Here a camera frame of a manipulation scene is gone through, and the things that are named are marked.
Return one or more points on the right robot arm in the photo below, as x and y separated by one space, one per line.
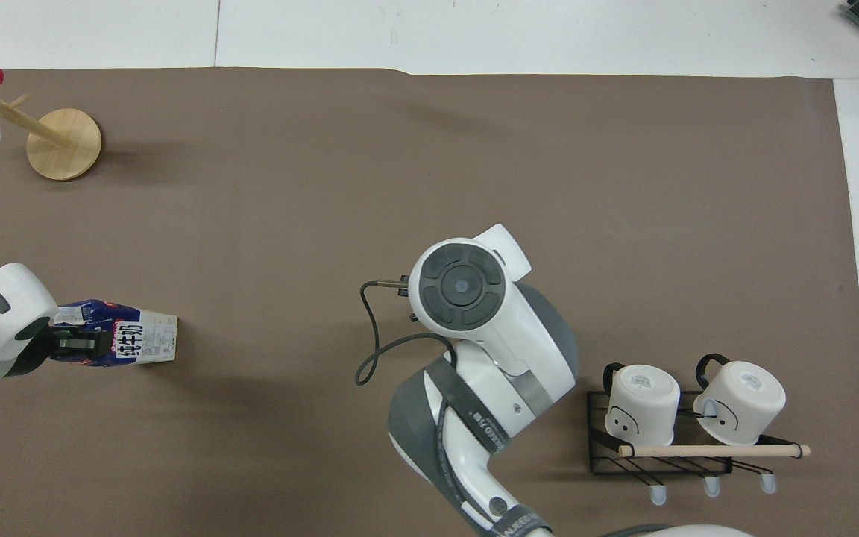
508 350

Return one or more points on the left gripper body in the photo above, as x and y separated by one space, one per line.
33 349

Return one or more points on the wooden mug tree stand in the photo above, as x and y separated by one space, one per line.
65 143

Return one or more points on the blue and white milk carton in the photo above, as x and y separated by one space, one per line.
148 337

